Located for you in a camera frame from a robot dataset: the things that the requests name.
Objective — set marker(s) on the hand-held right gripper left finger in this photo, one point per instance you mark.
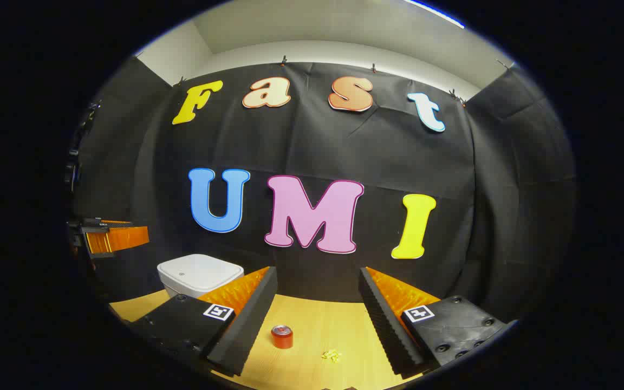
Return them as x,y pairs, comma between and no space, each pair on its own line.
252,325

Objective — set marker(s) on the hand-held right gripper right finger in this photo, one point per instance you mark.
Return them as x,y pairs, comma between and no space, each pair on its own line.
385,325

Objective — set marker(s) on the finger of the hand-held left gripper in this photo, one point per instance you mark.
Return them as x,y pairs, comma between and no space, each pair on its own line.
122,238

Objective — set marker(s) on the red pop can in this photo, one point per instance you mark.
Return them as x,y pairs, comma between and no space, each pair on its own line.
282,338

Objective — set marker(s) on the yellow paper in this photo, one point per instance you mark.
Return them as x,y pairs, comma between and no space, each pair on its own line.
331,355

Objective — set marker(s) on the grey desktop garbage bin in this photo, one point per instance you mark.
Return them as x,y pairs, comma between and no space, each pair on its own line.
193,273

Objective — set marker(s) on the wooden desktop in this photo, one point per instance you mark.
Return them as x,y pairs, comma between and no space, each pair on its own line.
317,325

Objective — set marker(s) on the dark mounted device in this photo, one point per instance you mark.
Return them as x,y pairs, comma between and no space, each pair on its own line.
73,162

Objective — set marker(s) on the black backdrop cloth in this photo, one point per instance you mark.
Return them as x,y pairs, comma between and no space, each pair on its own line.
317,146

